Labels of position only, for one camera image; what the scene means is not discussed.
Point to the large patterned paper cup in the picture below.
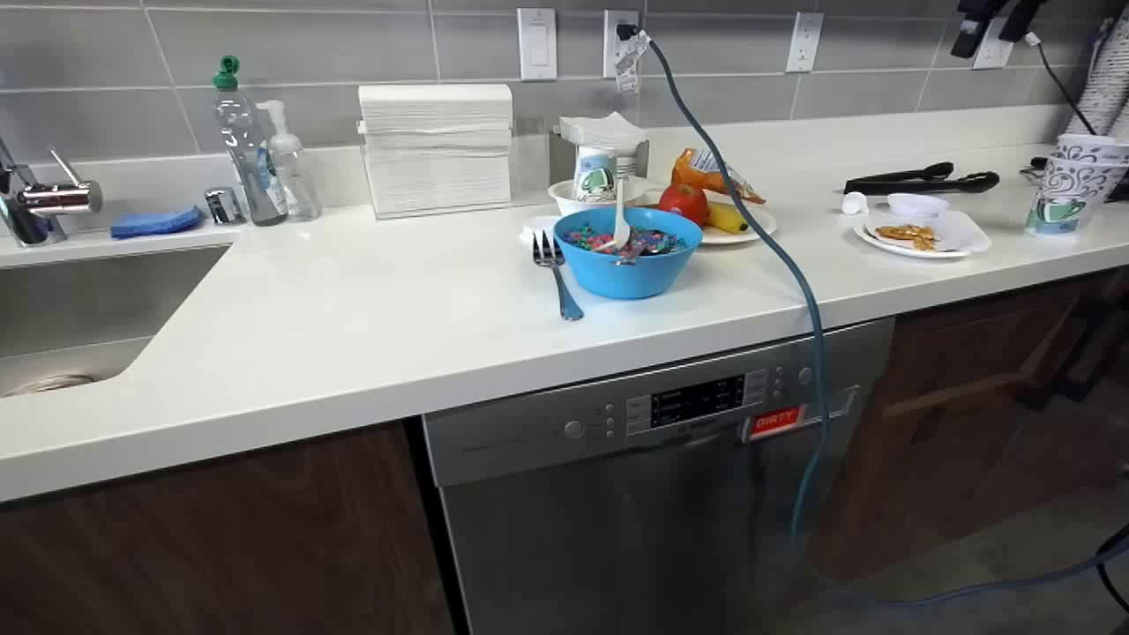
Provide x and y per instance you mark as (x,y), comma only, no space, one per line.
(1080,173)

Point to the white saucer under cup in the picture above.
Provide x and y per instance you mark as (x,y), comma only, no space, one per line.
(571,198)

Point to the chrome kitchen faucet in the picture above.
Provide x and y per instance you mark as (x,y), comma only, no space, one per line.
(33,211)

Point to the clear pump soap bottle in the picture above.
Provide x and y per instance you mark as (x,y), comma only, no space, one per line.
(290,171)

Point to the white plate with fruit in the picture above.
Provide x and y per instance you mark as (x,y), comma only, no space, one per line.
(714,239)

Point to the blue handled metal fork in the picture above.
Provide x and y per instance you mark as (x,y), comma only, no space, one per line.
(547,256)

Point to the black tongs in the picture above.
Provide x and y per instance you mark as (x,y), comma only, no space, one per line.
(925,183)

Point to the right white outlet plate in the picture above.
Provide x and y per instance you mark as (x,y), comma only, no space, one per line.
(803,43)

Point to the blue plastic bowl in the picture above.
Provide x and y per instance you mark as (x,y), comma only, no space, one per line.
(627,282)

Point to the small white patterned cup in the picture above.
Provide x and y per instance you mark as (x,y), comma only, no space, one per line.
(596,171)

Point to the red tomato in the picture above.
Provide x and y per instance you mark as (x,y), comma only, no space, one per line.
(687,203)

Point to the small metal sink stopper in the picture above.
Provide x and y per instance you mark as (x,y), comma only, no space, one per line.
(223,205)

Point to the white wall outlet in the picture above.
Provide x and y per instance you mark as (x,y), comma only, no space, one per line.
(614,24)

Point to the far right wall outlet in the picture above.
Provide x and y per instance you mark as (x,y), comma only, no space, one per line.
(994,53)

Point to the kitchen sink basin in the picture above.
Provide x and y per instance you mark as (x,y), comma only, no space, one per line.
(86,323)

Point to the yellow banana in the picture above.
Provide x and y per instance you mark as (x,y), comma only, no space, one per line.
(730,220)

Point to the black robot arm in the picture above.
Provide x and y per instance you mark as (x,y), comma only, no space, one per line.
(977,16)

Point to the white tissue box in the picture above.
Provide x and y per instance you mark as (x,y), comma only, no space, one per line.
(600,132)

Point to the white paper towel stack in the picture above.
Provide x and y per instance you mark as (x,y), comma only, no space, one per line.
(436,148)

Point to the clear dish soap bottle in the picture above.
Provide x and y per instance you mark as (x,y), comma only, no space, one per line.
(244,142)

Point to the white light switch plate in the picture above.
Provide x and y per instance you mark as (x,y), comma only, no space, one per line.
(539,43)

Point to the white plate with snacks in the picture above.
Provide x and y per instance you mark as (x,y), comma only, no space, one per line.
(923,226)

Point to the stainless steel dishwasher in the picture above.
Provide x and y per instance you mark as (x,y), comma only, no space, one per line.
(656,501)

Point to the blue sponge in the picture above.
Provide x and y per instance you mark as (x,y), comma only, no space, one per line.
(156,224)

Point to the colourful candies in bowl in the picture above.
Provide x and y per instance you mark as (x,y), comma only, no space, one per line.
(637,245)

